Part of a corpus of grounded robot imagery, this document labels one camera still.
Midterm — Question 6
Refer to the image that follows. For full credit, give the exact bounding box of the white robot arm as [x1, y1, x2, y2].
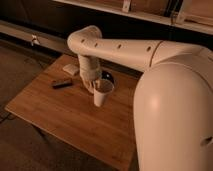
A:
[67, 26, 213, 171]

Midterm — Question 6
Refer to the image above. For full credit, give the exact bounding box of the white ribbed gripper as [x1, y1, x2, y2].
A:
[78, 55, 101, 94]

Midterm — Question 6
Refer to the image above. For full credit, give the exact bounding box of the dark round object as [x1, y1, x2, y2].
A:
[101, 70, 115, 84]

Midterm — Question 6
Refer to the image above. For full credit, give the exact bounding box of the white ceramic cup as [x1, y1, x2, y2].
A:
[94, 79, 114, 107]

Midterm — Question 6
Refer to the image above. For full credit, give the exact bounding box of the white rectangular block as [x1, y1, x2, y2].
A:
[62, 64, 79, 76]

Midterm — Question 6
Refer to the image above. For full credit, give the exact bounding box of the wooden table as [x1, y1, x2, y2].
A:
[6, 55, 137, 171]

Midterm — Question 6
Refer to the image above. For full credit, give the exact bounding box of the black remote control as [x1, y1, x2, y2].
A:
[51, 79, 73, 89]

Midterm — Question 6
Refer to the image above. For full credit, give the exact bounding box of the white wall shelf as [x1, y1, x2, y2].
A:
[54, 0, 213, 35]

